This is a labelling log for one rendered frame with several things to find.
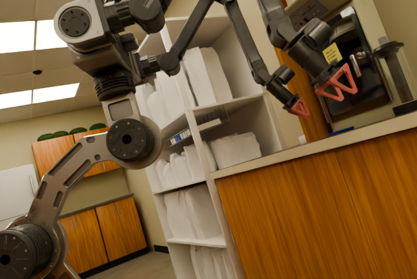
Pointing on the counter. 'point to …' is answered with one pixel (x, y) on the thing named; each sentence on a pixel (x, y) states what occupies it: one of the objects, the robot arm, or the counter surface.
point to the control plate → (307, 13)
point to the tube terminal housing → (363, 2)
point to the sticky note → (332, 53)
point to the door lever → (356, 63)
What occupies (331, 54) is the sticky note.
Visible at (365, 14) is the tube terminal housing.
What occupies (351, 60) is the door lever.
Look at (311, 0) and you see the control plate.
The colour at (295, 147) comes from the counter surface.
